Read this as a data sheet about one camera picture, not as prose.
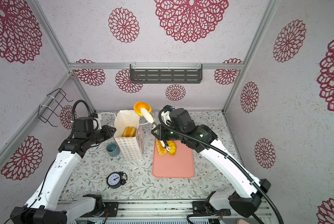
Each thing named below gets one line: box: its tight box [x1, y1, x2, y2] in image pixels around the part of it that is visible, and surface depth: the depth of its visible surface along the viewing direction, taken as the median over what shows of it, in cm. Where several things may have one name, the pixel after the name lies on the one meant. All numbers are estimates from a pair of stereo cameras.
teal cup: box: [106, 142, 121, 157], surface depth 94 cm
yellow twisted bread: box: [167, 140, 177, 157], surface depth 96 cm
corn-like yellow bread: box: [155, 138, 168, 156], surface depth 94 cm
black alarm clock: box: [105, 171, 128, 189], surface depth 83 cm
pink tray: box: [152, 138, 195, 179], surface depth 92 cm
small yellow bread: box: [133, 101, 153, 117], surface depth 67 cm
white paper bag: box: [113, 110, 149, 161], surface depth 87 cm
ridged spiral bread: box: [121, 126, 137, 138], surface depth 94 cm
